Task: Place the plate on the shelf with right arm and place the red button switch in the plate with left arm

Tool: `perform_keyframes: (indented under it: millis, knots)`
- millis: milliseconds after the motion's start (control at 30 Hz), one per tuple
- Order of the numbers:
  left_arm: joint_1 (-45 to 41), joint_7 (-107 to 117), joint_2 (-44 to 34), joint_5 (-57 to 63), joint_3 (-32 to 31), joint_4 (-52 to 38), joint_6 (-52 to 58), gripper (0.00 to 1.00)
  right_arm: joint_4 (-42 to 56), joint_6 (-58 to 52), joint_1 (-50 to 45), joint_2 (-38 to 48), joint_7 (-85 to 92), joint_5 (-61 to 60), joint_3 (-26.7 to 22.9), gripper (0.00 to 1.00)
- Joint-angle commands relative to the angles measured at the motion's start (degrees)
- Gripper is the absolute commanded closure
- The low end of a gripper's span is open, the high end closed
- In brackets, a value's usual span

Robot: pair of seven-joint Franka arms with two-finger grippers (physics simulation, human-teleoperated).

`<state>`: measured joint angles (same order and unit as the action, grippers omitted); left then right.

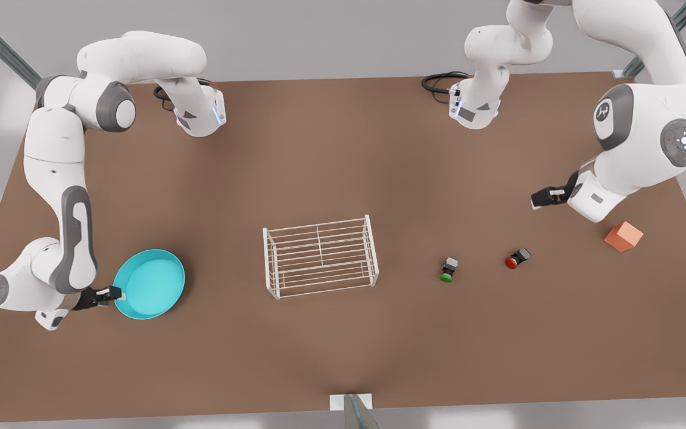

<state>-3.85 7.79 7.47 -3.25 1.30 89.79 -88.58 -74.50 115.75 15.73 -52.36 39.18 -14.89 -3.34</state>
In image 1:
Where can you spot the red button switch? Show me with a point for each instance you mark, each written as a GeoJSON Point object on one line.
{"type": "Point", "coordinates": [517, 258]}

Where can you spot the green button switch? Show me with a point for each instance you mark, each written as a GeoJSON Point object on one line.
{"type": "Point", "coordinates": [448, 270]}

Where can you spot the orange cube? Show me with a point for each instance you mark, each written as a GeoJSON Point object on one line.
{"type": "Point", "coordinates": [623, 236]}

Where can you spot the turquoise plate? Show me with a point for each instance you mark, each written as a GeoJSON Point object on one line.
{"type": "Point", "coordinates": [149, 284]}

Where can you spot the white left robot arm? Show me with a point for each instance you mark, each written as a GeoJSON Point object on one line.
{"type": "Point", "coordinates": [641, 119]}

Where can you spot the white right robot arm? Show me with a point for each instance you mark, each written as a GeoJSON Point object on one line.
{"type": "Point", "coordinates": [56, 161]}

